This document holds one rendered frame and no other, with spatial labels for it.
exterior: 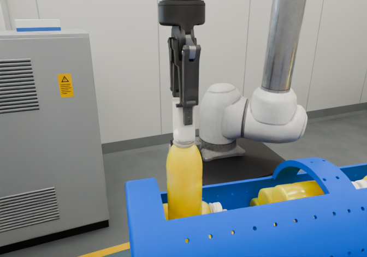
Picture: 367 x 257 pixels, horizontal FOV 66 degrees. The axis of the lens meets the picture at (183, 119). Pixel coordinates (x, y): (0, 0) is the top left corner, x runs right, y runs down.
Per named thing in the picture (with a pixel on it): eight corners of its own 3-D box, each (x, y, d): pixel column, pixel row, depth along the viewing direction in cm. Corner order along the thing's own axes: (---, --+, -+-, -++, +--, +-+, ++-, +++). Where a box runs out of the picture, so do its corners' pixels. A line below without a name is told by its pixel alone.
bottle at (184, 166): (171, 234, 56) (169, 149, 50) (165, 211, 63) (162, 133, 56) (206, 228, 58) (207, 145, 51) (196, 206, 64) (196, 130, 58)
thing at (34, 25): (16, 32, 177) (14, 19, 174) (58, 31, 188) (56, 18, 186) (17, 33, 167) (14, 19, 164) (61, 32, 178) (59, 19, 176)
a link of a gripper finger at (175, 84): (170, 39, 47) (168, 36, 48) (169, 98, 53) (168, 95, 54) (193, 37, 48) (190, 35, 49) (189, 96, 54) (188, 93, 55)
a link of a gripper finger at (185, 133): (194, 102, 50) (195, 103, 49) (194, 139, 52) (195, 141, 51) (177, 104, 49) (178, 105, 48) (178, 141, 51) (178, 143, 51)
